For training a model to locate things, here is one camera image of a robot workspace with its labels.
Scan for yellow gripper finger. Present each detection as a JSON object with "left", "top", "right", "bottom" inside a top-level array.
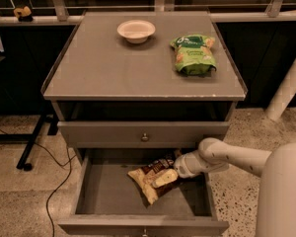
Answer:
[{"left": 152, "top": 169, "right": 179, "bottom": 188}]

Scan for grey top drawer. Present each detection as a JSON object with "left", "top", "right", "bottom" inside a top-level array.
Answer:
[{"left": 58, "top": 121, "right": 230, "bottom": 148}]

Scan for yellow black small object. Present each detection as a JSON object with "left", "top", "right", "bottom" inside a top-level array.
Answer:
[{"left": 14, "top": 6, "right": 33, "bottom": 22}]

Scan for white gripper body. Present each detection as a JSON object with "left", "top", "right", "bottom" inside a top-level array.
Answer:
[{"left": 174, "top": 152, "right": 200, "bottom": 179}]

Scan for brown tortilla chip bag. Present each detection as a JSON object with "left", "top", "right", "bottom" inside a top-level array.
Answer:
[{"left": 127, "top": 149, "right": 183, "bottom": 205}]

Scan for black floor cable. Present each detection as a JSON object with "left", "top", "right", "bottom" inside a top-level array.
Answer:
[{"left": 0, "top": 120, "right": 77, "bottom": 237}]

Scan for grey open middle drawer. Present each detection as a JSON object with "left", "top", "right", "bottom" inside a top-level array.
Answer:
[{"left": 58, "top": 149, "right": 229, "bottom": 237}]

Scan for metal top drawer knob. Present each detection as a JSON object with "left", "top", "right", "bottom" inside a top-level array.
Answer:
[{"left": 141, "top": 133, "right": 149, "bottom": 142}]

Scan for green snack bag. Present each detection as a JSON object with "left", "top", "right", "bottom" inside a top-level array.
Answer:
[{"left": 170, "top": 35, "right": 217, "bottom": 76}]

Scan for white paper bowl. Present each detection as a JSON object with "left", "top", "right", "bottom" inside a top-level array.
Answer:
[{"left": 117, "top": 20, "right": 156, "bottom": 44}]

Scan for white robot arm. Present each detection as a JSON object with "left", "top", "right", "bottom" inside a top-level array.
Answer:
[{"left": 153, "top": 137, "right": 296, "bottom": 237}]

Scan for black table leg frame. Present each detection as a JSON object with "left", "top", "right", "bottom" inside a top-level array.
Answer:
[{"left": 0, "top": 115, "right": 58, "bottom": 171}]

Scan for grey drawer cabinet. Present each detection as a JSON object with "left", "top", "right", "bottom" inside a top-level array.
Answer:
[{"left": 40, "top": 11, "right": 248, "bottom": 156}]

